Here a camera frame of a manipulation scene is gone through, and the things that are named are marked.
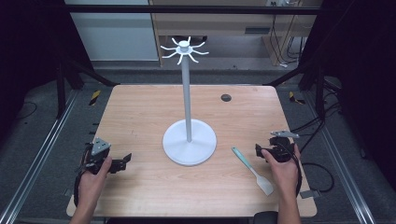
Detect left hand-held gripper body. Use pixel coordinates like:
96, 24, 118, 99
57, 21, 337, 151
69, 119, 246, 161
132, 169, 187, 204
81, 136, 112, 175

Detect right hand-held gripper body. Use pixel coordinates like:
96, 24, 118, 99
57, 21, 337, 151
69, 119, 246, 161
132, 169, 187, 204
263, 129, 301, 163

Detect person's right hand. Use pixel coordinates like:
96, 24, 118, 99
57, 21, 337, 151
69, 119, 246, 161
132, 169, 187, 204
261, 143, 302, 201

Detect person's left hand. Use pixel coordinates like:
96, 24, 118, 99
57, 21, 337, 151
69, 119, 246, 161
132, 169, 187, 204
77, 156, 113, 203

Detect yellow black floor tape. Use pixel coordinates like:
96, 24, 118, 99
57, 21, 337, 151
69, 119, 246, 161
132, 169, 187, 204
89, 90, 102, 107
288, 91, 306, 105

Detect black seat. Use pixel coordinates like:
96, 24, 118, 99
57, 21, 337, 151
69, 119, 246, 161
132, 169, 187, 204
252, 210, 280, 224

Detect white hook stand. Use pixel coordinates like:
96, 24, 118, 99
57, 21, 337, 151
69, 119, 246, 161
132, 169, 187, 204
160, 35, 218, 167

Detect white cabinet panel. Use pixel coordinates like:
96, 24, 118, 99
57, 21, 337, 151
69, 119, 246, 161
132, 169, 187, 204
69, 12, 160, 62

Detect black curtain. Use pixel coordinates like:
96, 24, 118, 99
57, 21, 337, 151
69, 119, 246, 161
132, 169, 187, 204
0, 0, 92, 139
298, 0, 396, 188

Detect wooden background desk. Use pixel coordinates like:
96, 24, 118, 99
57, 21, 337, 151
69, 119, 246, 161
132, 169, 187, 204
148, 0, 319, 68

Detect teal handled white spatula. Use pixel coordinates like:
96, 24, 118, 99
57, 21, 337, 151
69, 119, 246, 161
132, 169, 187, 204
231, 146, 276, 197

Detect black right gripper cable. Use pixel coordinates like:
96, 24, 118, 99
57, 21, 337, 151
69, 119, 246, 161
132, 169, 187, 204
279, 142, 304, 198

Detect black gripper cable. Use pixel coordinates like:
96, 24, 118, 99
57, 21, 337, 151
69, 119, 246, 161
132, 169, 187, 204
279, 142, 304, 198
73, 142, 93, 208

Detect black floor cables bundle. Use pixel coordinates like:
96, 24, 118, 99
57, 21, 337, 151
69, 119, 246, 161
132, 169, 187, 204
290, 92, 342, 154

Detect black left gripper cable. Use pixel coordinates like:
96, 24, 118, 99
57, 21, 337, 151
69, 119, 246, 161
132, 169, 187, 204
73, 142, 93, 208

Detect black floor cable loop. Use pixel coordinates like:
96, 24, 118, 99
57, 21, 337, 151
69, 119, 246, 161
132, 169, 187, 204
301, 161, 336, 194

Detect aluminium floor rail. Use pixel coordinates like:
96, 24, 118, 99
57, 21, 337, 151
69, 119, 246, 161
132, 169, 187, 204
0, 89, 79, 224
303, 89, 378, 224

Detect grey metal table bracket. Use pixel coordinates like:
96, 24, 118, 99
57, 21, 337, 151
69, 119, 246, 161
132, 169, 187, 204
300, 189, 322, 200

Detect black metal frame strut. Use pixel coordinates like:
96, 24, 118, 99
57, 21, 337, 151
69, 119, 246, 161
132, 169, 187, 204
55, 55, 121, 119
263, 60, 327, 120

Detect hanging black cables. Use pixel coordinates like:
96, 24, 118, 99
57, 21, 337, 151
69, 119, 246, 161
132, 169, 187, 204
268, 13, 308, 69

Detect black horizontal frame bar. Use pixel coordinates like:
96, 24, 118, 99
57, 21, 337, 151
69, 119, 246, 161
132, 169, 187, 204
63, 4, 325, 16

